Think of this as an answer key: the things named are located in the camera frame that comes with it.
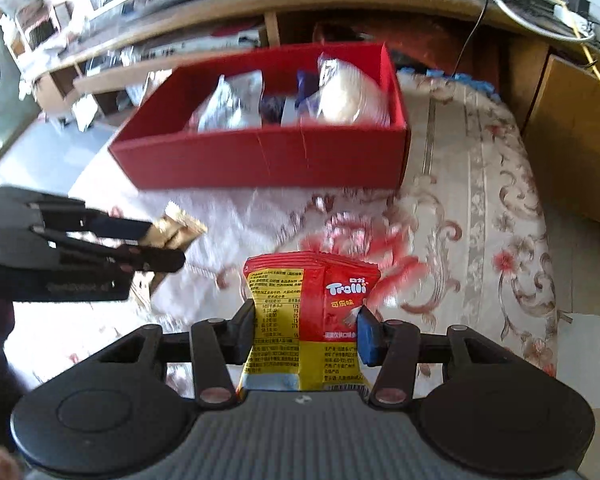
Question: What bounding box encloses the yellow cable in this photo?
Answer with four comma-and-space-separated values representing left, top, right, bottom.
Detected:
442, 0, 600, 107

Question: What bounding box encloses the black cable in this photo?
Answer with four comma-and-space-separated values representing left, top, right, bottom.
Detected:
452, 0, 492, 76

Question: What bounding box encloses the silver grey snack packet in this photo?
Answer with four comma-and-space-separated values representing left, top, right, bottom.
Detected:
196, 71, 265, 132

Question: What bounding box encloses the white paper sheet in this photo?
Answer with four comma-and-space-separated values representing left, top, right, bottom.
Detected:
557, 312, 600, 409

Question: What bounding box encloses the wooden cabinet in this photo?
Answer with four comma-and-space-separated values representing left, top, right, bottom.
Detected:
522, 55, 600, 231

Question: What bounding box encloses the white bun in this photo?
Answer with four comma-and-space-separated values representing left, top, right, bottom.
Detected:
316, 52, 392, 127

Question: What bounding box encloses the red yellow candy packet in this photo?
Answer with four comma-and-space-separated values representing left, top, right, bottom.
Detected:
236, 251, 382, 394

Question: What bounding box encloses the white power strip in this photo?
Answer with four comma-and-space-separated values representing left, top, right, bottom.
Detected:
555, 4, 600, 44

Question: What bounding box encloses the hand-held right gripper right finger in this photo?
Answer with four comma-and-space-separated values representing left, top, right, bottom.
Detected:
357, 305, 512, 407

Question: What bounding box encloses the blue snack packet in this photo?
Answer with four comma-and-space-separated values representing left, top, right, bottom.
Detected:
296, 71, 322, 111

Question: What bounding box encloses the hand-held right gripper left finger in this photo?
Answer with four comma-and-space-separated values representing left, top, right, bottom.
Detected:
94, 300, 256, 409

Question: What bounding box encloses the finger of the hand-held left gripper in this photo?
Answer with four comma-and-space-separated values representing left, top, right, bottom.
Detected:
29, 200, 155, 249
45, 232, 187, 275

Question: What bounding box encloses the red cardboard box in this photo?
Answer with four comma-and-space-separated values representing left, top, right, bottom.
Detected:
108, 42, 412, 192

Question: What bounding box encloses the small gold wafer packet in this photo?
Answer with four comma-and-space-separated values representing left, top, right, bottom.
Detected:
147, 202, 209, 252

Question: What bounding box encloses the blue plastic item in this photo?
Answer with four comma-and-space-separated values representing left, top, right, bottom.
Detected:
397, 67, 496, 94

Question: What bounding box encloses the floral bedspread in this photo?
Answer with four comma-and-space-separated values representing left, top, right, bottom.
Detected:
0, 67, 561, 401

